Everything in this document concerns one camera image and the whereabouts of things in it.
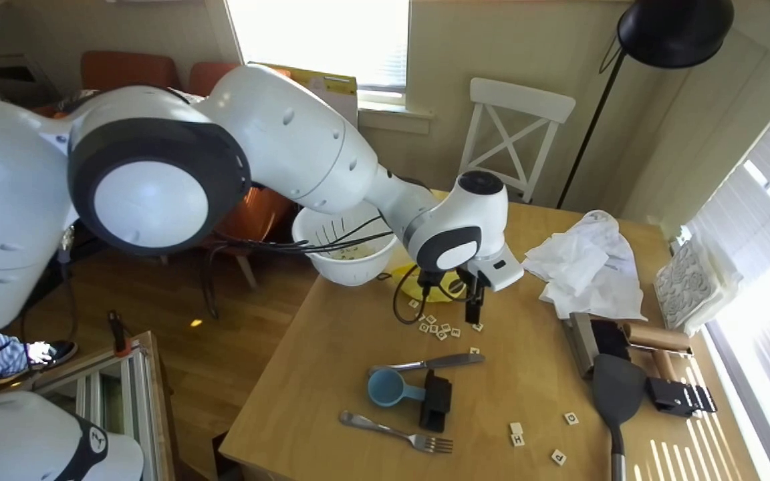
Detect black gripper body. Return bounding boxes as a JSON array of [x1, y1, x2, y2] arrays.
[[459, 271, 486, 327]]

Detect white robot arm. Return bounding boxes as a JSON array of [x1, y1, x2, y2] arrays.
[[0, 64, 521, 481]]

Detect white plastic colander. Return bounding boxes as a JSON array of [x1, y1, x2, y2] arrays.
[[292, 203, 395, 287]]

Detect silver table knife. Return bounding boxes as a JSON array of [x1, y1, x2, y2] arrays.
[[370, 354, 485, 372]]

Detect crumpled white cloth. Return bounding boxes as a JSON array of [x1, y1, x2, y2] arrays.
[[525, 208, 645, 322]]

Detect small black block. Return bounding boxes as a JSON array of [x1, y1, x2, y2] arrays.
[[421, 372, 453, 433]]

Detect blue measuring cup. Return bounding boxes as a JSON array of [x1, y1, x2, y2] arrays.
[[366, 370, 426, 410]]

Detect white wooden chair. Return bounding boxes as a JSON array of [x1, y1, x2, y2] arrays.
[[459, 77, 574, 203]]

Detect silver fork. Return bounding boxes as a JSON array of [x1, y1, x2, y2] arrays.
[[340, 412, 453, 454]]

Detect black spatula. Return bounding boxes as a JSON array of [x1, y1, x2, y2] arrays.
[[590, 354, 645, 481]]

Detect brown wooden block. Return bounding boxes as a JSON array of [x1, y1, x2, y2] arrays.
[[570, 314, 700, 384]]

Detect orange chair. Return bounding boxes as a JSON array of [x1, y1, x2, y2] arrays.
[[81, 52, 292, 287]]

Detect white textured box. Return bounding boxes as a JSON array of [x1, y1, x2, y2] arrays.
[[656, 237, 741, 338]]

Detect black floor lamp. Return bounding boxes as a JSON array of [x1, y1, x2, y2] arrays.
[[556, 0, 736, 207]]

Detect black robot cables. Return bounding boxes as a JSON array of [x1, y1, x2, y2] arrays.
[[207, 211, 475, 328]]

